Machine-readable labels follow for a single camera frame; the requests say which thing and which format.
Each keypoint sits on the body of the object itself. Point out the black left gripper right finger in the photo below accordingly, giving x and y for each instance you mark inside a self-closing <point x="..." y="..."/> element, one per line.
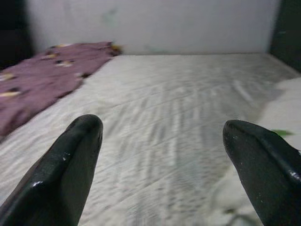
<point x="270" y="176"/>

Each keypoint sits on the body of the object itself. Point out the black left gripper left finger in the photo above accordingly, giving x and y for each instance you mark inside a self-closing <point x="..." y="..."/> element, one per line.
<point x="51" y="176"/>

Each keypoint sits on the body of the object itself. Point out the white pillow with green tree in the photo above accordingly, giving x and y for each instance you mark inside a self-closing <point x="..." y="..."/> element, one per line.
<point x="282" y="106"/>

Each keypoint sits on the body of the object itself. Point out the purple Mickey print blanket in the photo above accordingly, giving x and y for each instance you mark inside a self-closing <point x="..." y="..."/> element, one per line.
<point x="47" y="77"/>

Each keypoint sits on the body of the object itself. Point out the grey quilted mattress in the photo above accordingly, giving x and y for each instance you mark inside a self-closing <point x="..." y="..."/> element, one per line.
<point x="164" y="106"/>

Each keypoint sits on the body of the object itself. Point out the dark wooden nightstand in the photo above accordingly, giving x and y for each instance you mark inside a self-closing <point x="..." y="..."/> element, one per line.
<point x="14" y="30"/>

